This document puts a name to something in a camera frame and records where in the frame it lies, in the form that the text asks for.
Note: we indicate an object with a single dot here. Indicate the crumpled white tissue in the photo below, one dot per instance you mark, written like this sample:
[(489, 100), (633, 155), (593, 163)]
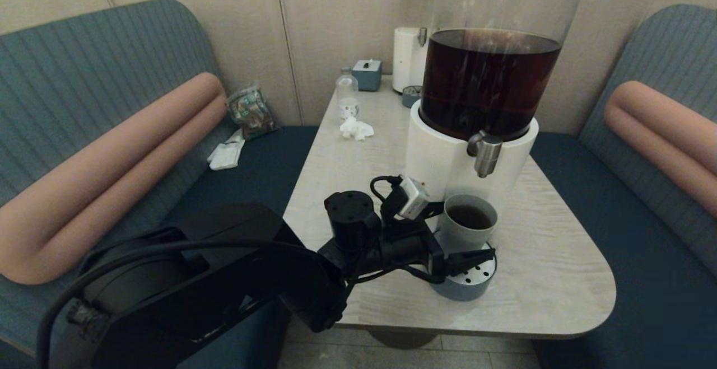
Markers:
[(355, 129)]

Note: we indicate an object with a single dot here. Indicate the blue-grey tissue box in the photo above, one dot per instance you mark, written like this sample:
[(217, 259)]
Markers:
[(367, 77)]

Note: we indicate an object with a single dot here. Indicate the grey plastic cup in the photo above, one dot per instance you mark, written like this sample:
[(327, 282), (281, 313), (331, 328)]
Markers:
[(465, 232)]

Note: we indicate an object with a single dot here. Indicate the white paper napkins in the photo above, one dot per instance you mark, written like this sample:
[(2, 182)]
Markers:
[(227, 156)]

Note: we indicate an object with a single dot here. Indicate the dark blue bench seat cushion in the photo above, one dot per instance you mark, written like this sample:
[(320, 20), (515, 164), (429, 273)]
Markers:
[(252, 178), (644, 302)]

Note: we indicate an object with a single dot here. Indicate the round blue perforated drip tray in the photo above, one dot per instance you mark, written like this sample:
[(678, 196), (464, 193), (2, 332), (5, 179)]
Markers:
[(410, 98), (465, 289)]

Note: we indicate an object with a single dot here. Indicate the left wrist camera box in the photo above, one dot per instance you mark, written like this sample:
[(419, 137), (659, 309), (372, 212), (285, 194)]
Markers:
[(414, 198)]

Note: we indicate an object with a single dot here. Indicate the clear snack bag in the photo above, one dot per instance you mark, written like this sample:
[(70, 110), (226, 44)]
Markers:
[(252, 112)]

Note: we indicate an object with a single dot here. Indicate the silver metal dispenser tap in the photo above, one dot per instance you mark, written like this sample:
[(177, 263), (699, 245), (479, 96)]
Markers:
[(485, 156), (422, 37)]

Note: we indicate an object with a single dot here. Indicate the pink bolster cushion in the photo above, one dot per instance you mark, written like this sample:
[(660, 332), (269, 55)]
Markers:
[(112, 167), (661, 127)]

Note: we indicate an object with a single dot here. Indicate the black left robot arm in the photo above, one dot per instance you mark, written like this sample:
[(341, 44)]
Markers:
[(224, 279)]

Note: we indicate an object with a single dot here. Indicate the white dispenser with clear tank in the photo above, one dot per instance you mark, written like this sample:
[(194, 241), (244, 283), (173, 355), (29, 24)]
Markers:
[(406, 60)]

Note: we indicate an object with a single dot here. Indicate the teal ribbed bench backrest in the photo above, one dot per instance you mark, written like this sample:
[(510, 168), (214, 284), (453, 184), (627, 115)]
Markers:
[(84, 61), (672, 50)]

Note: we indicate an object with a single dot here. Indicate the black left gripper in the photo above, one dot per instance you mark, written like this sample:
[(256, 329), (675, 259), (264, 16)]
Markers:
[(411, 248)]

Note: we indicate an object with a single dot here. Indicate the large dispenser with dark tea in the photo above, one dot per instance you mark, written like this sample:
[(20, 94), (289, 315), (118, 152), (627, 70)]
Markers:
[(437, 156)]

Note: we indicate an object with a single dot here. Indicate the clear plastic bottle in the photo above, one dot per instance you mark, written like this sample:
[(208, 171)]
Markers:
[(347, 90)]

